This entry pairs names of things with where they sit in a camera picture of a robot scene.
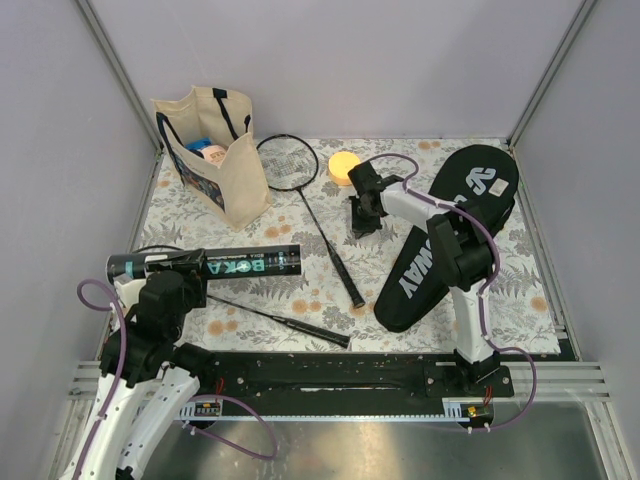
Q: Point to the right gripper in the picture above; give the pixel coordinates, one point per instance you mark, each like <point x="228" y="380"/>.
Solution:
<point x="360" y="228"/>

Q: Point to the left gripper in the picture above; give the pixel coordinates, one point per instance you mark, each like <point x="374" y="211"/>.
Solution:
<point x="195" y="280"/>

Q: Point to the black shuttlecock tube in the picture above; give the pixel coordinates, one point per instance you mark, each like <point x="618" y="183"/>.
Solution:
<point x="210" y="264"/>

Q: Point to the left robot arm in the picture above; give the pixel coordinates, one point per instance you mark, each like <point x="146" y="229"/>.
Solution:
<point x="145" y="377"/>

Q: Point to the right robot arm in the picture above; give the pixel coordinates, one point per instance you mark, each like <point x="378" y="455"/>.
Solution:
<point x="463" y="254"/>

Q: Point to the black badminton racket lower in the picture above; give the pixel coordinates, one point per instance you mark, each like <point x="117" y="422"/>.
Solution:
<point x="340" y="340"/>

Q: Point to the yellow grip tape roll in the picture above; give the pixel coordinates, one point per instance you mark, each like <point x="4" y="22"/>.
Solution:
<point x="339" y="166"/>

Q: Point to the floral table mat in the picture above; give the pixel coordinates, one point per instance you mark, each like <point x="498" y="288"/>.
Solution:
<point x="519" y="311"/>

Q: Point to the black racket cover bag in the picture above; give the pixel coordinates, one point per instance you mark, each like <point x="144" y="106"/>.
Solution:
<point x="486" y="175"/>

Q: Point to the blue pink item in bag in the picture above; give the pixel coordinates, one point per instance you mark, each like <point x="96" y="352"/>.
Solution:
<point x="211" y="152"/>

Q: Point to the beige canvas tote bag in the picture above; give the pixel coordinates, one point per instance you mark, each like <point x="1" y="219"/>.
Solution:
<point x="208" y="135"/>

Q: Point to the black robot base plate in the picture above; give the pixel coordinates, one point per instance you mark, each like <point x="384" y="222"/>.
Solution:
<point x="339" y="384"/>

